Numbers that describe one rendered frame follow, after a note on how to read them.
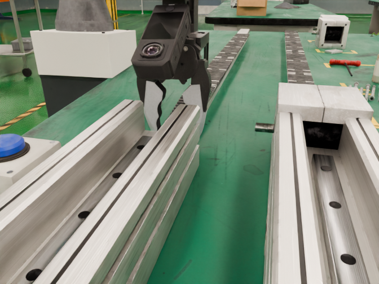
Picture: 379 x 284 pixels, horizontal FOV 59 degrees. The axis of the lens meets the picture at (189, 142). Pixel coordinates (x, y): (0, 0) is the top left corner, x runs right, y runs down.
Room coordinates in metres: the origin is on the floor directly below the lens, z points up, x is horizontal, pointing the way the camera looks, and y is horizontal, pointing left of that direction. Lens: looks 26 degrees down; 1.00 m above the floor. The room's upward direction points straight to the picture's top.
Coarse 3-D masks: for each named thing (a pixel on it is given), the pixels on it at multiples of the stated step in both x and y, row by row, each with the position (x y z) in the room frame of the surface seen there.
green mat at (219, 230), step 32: (224, 32) 1.63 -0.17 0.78; (256, 32) 1.63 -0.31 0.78; (256, 64) 0.97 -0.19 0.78; (320, 64) 0.97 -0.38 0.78; (96, 96) 0.67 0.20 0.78; (128, 96) 0.67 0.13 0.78; (224, 96) 0.67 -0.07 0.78; (256, 96) 0.67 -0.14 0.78; (32, 128) 0.50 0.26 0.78; (64, 128) 0.50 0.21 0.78; (224, 128) 0.50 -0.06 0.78; (224, 160) 0.40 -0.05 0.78; (256, 160) 0.40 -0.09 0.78; (192, 192) 0.32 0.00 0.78; (224, 192) 0.32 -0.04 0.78; (256, 192) 0.32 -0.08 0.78; (192, 224) 0.27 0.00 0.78; (224, 224) 0.27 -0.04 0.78; (256, 224) 0.27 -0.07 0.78; (160, 256) 0.22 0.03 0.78; (192, 256) 0.22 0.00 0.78; (224, 256) 0.22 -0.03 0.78; (256, 256) 0.22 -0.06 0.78
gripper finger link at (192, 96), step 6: (186, 90) 0.44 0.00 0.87; (192, 90) 0.44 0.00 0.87; (198, 90) 0.44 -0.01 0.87; (186, 96) 0.44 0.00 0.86; (192, 96) 0.44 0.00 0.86; (198, 96) 0.44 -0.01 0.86; (186, 102) 0.44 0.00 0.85; (192, 102) 0.44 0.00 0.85; (198, 102) 0.44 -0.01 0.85; (204, 114) 0.44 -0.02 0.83; (198, 120) 0.44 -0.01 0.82; (204, 120) 0.44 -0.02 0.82
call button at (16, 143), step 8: (0, 136) 0.32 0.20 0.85; (8, 136) 0.32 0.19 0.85; (16, 136) 0.32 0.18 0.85; (0, 144) 0.30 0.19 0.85; (8, 144) 0.30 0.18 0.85; (16, 144) 0.30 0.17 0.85; (24, 144) 0.31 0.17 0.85; (0, 152) 0.29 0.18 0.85; (8, 152) 0.29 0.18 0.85; (16, 152) 0.30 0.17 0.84
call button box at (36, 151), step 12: (36, 144) 0.32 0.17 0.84; (48, 144) 0.32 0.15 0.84; (60, 144) 0.33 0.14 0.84; (12, 156) 0.29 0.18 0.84; (24, 156) 0.30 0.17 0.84; (36, 156) 0.30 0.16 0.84; (48, 156) 0.31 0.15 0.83; (0, 168) 0.27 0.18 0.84; (12, 168) 0.27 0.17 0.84; (24, 168) 0.28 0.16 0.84; (0, 180) 0.26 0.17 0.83; (12, 180) 0.26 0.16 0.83; (0, 192) 0.26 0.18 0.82
